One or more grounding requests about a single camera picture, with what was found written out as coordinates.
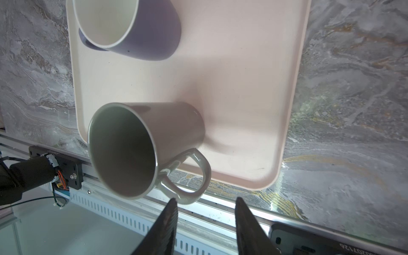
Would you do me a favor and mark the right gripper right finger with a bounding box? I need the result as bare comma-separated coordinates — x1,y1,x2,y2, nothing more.
235,197,281,255

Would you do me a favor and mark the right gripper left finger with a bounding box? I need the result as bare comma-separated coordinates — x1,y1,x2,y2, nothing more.
132,198,178,255

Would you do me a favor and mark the grey mug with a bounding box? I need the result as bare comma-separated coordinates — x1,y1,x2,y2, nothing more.
88,103,211,205

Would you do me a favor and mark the lavender white mug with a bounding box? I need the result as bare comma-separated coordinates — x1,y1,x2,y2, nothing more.
73,0,182,61

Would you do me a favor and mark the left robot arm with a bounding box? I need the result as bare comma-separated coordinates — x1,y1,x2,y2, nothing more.
1,156,56,206

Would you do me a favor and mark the beige serving tray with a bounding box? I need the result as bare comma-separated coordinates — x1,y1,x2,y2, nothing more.
66,1,311,190

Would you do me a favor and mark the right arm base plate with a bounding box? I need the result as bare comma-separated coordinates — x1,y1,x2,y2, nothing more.
271,223,373,255

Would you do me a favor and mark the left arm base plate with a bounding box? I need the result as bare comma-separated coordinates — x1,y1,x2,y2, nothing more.
29,146,83,191

